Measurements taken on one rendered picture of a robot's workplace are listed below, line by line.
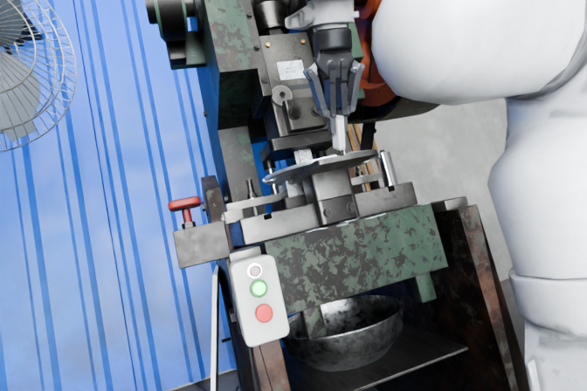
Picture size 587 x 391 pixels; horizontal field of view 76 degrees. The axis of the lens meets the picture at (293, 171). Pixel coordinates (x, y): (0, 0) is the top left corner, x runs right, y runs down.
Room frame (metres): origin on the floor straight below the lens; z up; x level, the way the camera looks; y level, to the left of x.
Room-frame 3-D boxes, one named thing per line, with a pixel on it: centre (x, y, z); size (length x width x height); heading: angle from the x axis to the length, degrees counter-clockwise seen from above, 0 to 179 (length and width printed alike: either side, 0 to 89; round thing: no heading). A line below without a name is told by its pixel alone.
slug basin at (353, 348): (1.04, -0.03, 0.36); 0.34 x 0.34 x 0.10
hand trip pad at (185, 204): (0.73, 0.22, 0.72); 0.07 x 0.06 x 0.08; 16
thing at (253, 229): (1.04, -0.03, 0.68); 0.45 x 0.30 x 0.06; 106
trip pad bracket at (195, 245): (0.73, 0.20, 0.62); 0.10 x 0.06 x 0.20; 106
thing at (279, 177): (0.92, -0.07, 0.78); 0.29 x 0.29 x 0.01
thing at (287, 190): (1.03, -0.03, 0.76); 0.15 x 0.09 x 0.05; 106
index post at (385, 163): (0.97, -0.24, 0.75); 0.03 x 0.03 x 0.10; 16
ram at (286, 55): (1.00, -0.04, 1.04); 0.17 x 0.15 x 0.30; 16
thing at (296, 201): (1.04, -0.03, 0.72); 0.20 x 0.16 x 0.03; 106
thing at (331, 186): (0.87, -0.08, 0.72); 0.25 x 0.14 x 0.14; 16
